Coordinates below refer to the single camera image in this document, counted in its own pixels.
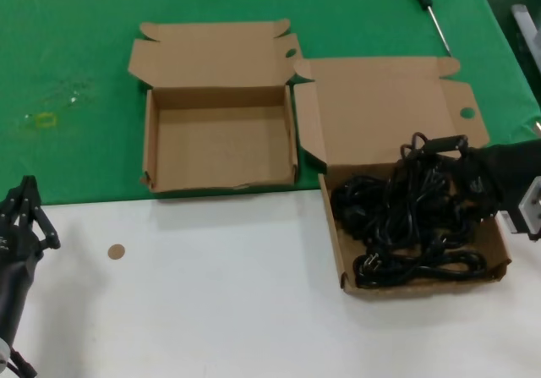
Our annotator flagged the open brown cardboard box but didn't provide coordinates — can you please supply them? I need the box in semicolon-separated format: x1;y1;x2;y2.
292;56;512;298
128;18;304;194

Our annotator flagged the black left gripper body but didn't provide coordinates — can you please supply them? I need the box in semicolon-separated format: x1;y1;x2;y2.
0;224;44;343

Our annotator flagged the green table cloth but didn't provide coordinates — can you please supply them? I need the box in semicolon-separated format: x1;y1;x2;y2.
0;0;541;206

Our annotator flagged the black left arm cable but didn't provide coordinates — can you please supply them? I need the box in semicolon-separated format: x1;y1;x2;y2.
0;346;38;378

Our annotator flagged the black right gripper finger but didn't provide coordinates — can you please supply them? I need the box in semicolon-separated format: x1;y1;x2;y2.
458;143;487;171
454;170;498;222

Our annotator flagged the grey metal bar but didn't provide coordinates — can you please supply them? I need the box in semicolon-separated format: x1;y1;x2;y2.
511;3;541;70

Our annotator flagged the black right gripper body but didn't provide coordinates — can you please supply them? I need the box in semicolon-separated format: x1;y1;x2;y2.
477;140;541;216

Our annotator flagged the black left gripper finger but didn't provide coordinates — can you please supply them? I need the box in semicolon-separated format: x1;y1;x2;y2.
0;176;29;227
23;176;61;250

